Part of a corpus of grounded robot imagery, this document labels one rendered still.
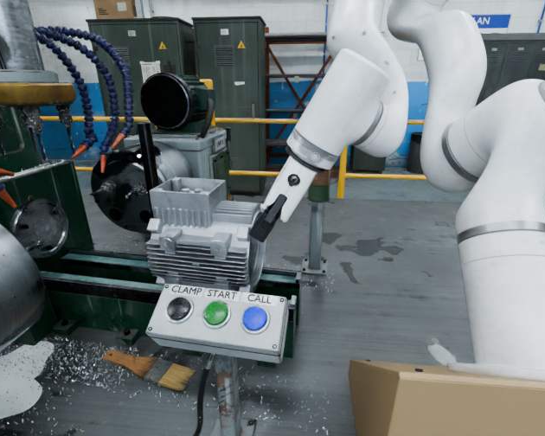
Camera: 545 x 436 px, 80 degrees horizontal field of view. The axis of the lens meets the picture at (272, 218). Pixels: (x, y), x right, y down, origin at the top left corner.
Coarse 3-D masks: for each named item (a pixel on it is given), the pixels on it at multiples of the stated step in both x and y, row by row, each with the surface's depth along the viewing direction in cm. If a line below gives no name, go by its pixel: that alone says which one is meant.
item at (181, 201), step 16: (160, 192) 61; (176, 192) 61; (192, 192) 66; (208, 192) 60; (224, 192) 68; (160, 208) 62; (176, 208) 62; (192, 208) 61; (208, 208) 60; (176, 224) 63; (192, 224) 62; (208, 224) 62
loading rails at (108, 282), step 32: (64, 256) 84; (96, 256) 84; (128, 256) 83; (64, 288) 73; (96, 288) 71; (128, 288) 69; (160, 288) 71; (288, 288) 73; (64, 320) 75; (96, 320) 75; (128, 320) 73; (288, 320) 64; (192, 352) 68; (288, 352) 67
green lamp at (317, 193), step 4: (312, 188) 89; (316, 188) 88; (320, 188) 88; (324, 188) 88; (328, 188) 89; (308, 192) 92; (312, 192) 89; (316, 192) 89; (320, 192) 88; (324, 192) 89; (328, 192) 90; (308, 196) 92; (312, 196) 90; (316, 196) 89; (320, 196) 89; (324, 196) 89; (328, 196) 90; (316, 200) 90; (320, 200) 89; (324, 200) 90
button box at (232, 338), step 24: (168, 288) 44; (192, 288) 43; (192, 312) 41; (240, 312) 40; (288, 312) 44; (168, 336) 40; (192, 336) 39; (216, 336) 39; (240, 336) 39; (264, 336) 38; (264, 360) 41
